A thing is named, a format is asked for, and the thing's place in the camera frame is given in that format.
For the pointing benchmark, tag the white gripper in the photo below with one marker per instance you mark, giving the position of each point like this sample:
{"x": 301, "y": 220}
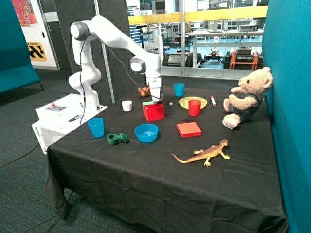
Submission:
{"x": 155, "y": 85}

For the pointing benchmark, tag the green highlighter marker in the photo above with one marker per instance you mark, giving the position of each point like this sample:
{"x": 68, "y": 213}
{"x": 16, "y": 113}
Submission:
{"x": 145, "y": 103}

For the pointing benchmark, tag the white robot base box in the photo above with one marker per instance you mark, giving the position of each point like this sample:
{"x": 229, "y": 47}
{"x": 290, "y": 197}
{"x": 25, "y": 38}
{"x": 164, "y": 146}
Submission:
{"x": 62, "y": 116}

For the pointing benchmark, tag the red square pot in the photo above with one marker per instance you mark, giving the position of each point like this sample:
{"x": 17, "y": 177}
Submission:
{"x": 153, "y": 112}

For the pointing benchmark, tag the small brown plush toy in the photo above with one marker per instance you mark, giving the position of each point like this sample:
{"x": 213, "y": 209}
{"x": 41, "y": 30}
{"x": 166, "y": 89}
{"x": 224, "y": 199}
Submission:
{"x": 144, "y": 92}

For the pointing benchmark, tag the far blue plastic cup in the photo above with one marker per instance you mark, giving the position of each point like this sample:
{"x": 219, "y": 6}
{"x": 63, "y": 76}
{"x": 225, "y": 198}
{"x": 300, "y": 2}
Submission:
{"x": 179, "y": 89}

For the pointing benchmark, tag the blue plastic cup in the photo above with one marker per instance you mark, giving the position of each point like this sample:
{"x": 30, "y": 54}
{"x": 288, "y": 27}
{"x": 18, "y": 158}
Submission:
{"x": 96, "y": 126}
{"x": 179, "y": 89}

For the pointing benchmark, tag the yellow plastic plate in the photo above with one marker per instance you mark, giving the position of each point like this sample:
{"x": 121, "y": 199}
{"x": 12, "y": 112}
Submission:
{"x": 184, "y": 102}

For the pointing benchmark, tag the white cup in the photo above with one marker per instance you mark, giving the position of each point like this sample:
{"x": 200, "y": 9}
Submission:
{"x": 127, "y": 105}

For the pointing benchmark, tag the blue plastic bowl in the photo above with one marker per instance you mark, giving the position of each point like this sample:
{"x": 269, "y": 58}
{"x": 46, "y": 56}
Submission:
{"x": 146, "y": 133}

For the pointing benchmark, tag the red plastic cup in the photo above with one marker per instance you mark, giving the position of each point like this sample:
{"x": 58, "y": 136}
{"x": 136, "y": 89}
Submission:
{"x": 194, "y": 107}

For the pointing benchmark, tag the red square lid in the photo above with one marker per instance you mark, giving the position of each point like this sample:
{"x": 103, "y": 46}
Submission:
{"x": 189, "y": 129}

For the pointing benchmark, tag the red and white marker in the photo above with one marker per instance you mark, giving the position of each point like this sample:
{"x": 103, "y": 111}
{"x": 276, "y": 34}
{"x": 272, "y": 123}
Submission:
{"x": 213, "y": 101}

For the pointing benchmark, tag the black tablecloth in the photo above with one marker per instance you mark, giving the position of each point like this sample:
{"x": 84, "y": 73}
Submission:
{"x": 144, "y": 183}

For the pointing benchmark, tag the near blue plastic cup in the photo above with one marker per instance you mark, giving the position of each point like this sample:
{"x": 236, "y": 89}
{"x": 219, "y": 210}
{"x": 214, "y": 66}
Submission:
{"x": 96, "y": 126}

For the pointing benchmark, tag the orange toy lizard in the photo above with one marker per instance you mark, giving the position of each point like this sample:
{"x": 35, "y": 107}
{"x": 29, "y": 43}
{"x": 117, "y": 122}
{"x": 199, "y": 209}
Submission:
{"x": 213, "y": 151}

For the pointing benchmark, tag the beige teddy bear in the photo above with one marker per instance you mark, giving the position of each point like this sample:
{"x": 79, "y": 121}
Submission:
{"x": 246, "y": 98}

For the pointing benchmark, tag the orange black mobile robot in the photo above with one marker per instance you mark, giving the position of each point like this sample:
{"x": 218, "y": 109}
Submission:
{"x": 243, "y": 58}

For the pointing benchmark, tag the yellow black warning sign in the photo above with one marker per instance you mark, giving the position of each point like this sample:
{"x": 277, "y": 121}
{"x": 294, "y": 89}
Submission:
{"x": 36, "y": 51}

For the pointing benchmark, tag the teal sofa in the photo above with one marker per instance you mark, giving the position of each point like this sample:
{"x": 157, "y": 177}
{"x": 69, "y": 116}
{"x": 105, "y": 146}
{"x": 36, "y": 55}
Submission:
{"x": 16, "y": 70}

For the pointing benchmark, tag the red wall poster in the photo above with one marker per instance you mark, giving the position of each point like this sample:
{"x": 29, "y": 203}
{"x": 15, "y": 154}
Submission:
{"x": 25, "y": 13}

